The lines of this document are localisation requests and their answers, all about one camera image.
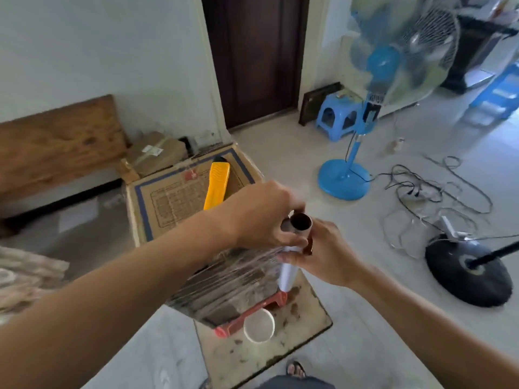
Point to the dark leaning board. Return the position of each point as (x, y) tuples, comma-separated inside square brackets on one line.
[(320, 101)]

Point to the black fan base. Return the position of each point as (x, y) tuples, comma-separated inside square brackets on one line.
[(466, 271)]

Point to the person's left forearm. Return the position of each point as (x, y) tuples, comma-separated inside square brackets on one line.
[(101, 311)]

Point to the dark blue shorts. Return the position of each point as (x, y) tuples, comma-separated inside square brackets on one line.
[(296, 382)]

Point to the white paper cup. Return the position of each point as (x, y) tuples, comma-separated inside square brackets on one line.
[(259, 326)]

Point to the yellow utility knife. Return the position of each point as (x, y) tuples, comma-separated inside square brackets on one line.
[(217, 186)]

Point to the taped brown carton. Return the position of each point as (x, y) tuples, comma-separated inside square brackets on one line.
[(158, 153)]

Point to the person's right foot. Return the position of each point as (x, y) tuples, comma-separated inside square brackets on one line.
[(296, 368)]

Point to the dark brown door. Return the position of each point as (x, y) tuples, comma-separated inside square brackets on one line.
[(255, 56)]

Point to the white power strip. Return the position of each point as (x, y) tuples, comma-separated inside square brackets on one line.
[(419, 193)]

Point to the pink plastic stool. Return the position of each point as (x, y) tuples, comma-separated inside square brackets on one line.
[(231, 328)]

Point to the person's left hand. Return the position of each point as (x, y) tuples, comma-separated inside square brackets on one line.
[(259, 218)]

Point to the person's right hand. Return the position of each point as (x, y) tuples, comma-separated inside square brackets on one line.
[(328, 255)]

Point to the blue printed cardboard box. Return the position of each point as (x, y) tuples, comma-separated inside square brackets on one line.
[(174, 198)]

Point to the small white floor item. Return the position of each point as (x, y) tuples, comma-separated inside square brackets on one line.
[(398, 145)]

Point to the person's right forearm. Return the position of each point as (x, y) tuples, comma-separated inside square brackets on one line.
[(438, 332)]

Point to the blue plastic stool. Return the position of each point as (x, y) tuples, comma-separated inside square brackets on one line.
[(336, 113)]

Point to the worn white square table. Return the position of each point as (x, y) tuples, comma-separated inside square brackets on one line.
[(296, 324)]

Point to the stretch film roll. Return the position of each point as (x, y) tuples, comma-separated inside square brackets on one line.
[(301, 222)]

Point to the black desk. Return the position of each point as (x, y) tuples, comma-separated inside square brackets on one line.
[(470, 48)]

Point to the blue standing fan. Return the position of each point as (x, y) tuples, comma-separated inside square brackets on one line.
[(344, 178)]

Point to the blue step stool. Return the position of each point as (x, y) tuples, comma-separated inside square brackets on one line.
[(498, 89)]

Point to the brown wooden table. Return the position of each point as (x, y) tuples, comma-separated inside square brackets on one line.
[(52, 145)]

